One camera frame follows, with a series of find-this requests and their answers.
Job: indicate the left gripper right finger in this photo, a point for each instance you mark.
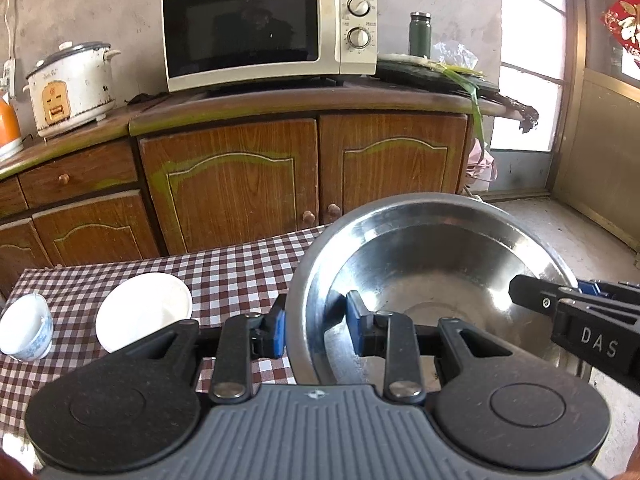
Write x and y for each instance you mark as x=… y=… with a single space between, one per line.
x=392 y=337

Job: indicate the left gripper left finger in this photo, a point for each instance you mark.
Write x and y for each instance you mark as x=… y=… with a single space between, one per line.
x=242 y=339

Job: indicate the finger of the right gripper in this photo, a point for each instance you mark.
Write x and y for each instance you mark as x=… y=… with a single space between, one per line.
x=541 y=296

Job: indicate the small steel bowl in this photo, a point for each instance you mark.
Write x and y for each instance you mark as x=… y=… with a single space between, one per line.
x=428 y=256

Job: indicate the plain white bowl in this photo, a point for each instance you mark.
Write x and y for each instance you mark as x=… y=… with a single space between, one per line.
x=140 y=306

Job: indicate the blue patterned white bowl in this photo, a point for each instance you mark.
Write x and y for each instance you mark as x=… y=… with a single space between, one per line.
x=27 y=329

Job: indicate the red checkered tablecloth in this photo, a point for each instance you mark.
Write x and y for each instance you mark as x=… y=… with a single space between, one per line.
x=223 y=282

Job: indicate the pink hanging bag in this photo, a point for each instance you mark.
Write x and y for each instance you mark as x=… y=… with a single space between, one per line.
x=481 y=169

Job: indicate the wooden kitchen cabinet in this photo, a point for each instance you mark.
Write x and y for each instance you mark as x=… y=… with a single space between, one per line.
x=192 y=172

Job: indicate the green leek vegetables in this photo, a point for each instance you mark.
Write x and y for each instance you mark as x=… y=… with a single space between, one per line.
x=424 y=74

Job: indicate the red door decoration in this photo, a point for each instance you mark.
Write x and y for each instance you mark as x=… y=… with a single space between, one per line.
x=622 y=21

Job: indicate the green thermos bottle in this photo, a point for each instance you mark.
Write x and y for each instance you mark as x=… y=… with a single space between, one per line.
x=420 y=34

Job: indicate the white rice cooker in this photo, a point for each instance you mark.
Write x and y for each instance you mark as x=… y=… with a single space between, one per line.
x=72 y=86

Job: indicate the orange electric kettle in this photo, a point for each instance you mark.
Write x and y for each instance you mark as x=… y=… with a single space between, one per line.
x=11 y=141

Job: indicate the white microwave oven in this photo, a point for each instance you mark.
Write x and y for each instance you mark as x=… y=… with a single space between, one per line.
x=214 y=42

